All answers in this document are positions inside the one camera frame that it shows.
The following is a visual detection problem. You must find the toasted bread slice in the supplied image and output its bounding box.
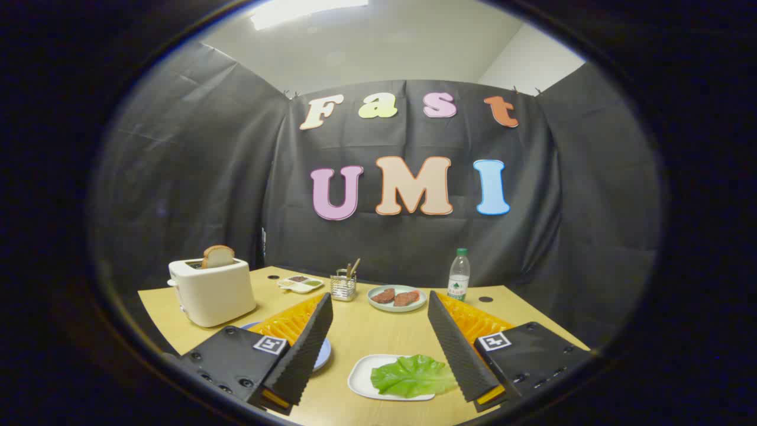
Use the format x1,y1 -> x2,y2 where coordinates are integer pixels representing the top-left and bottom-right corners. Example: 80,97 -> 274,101
201,245 -> 236,269

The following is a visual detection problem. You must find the white divided condiment dish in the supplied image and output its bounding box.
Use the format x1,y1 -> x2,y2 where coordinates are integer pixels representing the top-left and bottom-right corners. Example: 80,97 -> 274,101
277,275 -> 325,295

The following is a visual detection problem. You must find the white toaster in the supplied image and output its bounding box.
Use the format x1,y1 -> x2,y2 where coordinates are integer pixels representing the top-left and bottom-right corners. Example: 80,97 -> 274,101
167,257 -> 257,328

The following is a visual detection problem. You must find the white plate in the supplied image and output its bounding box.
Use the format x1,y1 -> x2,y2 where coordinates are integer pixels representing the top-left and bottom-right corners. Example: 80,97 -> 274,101
347,354 -> 438,402

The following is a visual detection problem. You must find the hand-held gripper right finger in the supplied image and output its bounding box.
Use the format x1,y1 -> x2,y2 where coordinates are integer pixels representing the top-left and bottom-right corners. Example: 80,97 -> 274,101
427,290 -> 594,413

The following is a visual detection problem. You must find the pale green plate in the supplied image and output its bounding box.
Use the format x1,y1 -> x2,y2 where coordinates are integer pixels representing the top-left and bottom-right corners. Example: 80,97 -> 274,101
367,285 -> 428,313

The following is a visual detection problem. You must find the metal wire utensil holder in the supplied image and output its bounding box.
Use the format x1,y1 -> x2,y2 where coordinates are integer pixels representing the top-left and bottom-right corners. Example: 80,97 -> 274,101
330,269 -> 357,302

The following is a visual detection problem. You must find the clear plastic water bottle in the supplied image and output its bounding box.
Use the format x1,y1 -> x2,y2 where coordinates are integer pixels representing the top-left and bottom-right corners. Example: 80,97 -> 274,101
447,248 -> 471,302

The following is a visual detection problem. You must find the blue round plate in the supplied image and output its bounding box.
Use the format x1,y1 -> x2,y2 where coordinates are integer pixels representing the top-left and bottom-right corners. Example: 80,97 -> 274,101
240,320 -> 332,372

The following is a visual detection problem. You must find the green lettuce leaf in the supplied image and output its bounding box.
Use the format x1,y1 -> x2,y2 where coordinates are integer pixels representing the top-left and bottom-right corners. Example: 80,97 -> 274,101
370,354 -> 459,398

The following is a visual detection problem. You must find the black backdrop cloth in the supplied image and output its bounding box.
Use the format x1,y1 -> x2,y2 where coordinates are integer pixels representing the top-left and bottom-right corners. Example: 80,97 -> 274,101
89,41 -> 663,356

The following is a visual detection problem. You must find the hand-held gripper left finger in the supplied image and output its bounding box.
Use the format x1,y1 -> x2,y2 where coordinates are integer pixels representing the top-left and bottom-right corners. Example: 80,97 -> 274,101
177,292 -> 334,417

